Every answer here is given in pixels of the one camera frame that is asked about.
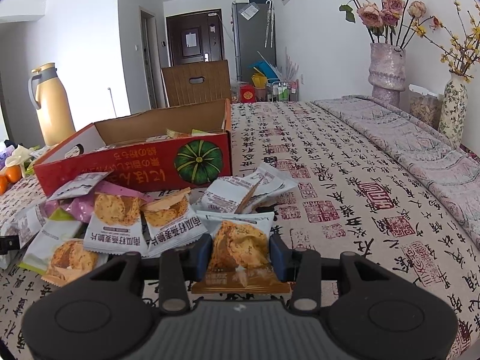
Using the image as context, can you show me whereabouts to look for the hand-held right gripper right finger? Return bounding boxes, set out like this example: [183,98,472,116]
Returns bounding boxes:
[268,233,393,316]

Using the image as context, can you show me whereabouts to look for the yellow blossom branches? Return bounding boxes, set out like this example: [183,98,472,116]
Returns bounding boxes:
[410,0,480,84]

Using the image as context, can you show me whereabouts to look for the dark entry door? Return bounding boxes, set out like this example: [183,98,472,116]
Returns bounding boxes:
[166,9,226,71]

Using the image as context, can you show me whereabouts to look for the red cardboard box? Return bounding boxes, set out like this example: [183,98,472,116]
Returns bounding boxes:
[32,98,233,198]

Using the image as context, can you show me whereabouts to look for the brown wooden chair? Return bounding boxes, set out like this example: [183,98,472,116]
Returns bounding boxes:
[161,59,232,108]

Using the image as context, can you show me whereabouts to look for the yellow thermos jug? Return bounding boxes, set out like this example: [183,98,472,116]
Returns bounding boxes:
[28,62,76,148]

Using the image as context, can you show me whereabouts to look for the grey interior door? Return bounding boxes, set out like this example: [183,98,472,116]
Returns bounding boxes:
[140,7,158,110]

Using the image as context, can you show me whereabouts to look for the white wall cable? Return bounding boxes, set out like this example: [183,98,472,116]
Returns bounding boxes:
[217,12,236,43]

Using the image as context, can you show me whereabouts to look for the floral print vase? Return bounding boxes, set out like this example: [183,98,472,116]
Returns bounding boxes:
[437,74,469,140]

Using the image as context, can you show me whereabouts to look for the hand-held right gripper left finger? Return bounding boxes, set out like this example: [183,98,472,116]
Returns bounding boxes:
[88,233,214,316]

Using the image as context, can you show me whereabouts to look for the pink snack packet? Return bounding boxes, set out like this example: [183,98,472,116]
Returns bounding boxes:
[40,180,155,226]

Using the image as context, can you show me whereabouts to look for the pink ribbed vase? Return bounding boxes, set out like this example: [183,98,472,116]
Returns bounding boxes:
[368,43,407,112]

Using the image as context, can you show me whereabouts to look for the white paper sheet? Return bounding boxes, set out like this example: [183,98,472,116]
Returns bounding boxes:
[239,3,260,21]

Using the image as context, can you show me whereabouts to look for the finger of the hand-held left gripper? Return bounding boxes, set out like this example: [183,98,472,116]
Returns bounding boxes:
[0,235,19,256]

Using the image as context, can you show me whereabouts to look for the dried pink rose bouquet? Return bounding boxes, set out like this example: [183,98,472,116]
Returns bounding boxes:
[324,0,440,50]

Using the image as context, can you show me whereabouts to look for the small green snack packet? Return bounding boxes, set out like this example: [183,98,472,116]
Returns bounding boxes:
[22,146,50,176]

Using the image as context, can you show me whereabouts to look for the pink decorative stems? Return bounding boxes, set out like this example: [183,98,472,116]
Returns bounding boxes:
[279,50,301,84]

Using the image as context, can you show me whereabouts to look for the blue plastic item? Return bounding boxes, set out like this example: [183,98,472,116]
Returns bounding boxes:
[247,59,279,78]

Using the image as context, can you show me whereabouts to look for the wire rack with bottles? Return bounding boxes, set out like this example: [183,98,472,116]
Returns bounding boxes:
[266,80,299,103]

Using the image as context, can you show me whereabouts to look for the grey patterned blanket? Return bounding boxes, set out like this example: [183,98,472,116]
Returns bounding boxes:
[313,95,480,251]

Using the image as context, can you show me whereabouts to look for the small red box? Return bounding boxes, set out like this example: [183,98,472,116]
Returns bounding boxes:
[239,84,258,103]

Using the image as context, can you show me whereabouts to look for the grey refrigerator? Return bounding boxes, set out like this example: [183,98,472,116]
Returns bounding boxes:
[231,1,278,84]

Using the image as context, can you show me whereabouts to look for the brown biscuit snack packet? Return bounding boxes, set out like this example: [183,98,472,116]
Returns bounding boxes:
[191,219,292,295]

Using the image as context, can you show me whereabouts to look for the clear snack jar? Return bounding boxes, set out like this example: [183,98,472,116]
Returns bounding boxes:
[407,84,444,129]

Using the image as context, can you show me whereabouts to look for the white folded umbrella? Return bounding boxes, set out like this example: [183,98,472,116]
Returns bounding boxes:
[264,1,275,48]

